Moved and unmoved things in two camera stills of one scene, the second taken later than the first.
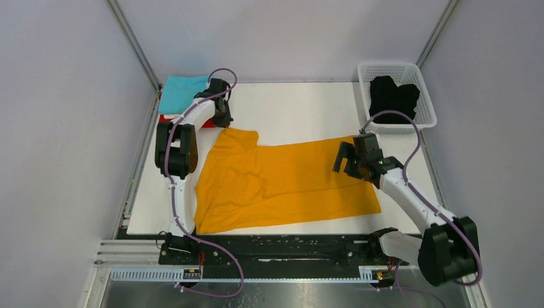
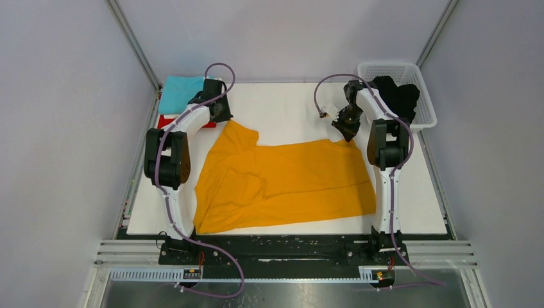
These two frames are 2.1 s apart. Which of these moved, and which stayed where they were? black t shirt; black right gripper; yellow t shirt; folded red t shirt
Moved: black right gripper
Stayed: yellow t shirt; folded red t shirt; black t shirt
